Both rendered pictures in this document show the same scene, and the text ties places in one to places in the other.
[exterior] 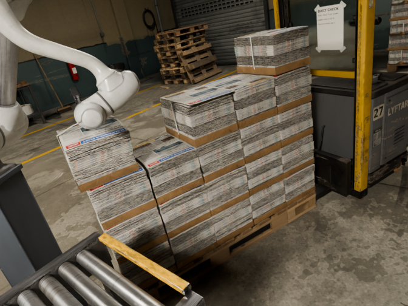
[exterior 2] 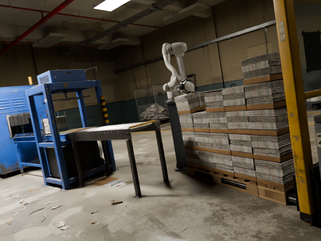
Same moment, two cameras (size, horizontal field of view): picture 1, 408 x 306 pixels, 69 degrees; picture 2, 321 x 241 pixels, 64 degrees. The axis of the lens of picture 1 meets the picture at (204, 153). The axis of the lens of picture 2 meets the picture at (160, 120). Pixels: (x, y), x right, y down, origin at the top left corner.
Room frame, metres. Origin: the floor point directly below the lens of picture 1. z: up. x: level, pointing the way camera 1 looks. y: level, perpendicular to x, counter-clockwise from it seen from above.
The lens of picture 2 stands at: (0.80, -2.83, 1.07)
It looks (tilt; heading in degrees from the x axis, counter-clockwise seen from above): 5 degrees down; 87
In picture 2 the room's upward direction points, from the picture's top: 10 degrees counter-clockwise
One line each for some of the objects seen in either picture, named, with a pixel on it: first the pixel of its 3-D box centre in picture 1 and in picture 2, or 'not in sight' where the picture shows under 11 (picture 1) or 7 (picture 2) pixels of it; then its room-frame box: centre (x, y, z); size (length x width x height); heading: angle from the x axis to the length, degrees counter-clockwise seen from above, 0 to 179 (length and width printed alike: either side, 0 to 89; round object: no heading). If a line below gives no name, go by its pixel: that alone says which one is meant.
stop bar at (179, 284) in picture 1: (138, 258); (142, 124); (0.73, 0.27, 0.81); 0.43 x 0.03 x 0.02; 45
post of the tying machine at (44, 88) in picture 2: not in sight; (56, 137); (-0.54, 0.95, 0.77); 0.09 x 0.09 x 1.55; 45
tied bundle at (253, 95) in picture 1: (237, 99); (246, 96); (1.82, -0.28, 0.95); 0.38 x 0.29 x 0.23; 26
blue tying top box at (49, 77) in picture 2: not in sight; (62, 78); (-0.44, 1.47, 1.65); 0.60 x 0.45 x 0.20; 45
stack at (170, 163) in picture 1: (195, 198); (224, 145); (1.64, 0.11, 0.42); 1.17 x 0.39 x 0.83; 115
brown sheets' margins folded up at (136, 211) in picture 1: (196, 200); (224, 146); (1.64, 0.11, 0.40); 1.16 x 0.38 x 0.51; 115
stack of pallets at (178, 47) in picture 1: (184, 54); not in sight; (8.44, -0.03, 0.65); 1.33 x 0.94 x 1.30; 139
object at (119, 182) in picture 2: not in sight; (119, 182); (0.26, 0.78, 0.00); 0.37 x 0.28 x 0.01; 135
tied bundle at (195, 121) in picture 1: (197, 113); (226, 99); (1.69, -0.01, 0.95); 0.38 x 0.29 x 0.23; 27
